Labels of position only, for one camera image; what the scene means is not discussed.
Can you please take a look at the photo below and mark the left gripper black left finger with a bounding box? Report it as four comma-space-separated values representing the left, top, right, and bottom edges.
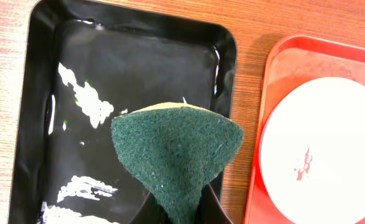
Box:
129, 192, 169, 224

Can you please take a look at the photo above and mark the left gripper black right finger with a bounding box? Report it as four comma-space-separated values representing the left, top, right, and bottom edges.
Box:
197, 184, 233, 224

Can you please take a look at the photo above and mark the green yellow sponge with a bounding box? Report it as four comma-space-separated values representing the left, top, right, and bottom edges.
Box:
111, 102, 244, 223

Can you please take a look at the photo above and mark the light blue plate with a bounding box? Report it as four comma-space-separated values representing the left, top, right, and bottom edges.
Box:
259, 77, 365, 223

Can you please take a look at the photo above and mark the black plastic tray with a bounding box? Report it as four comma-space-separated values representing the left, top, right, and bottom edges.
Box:
8, 1, 237, 223

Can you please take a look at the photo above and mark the red plastic tray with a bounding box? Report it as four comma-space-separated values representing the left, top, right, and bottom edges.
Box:
244, 35, 365, 223

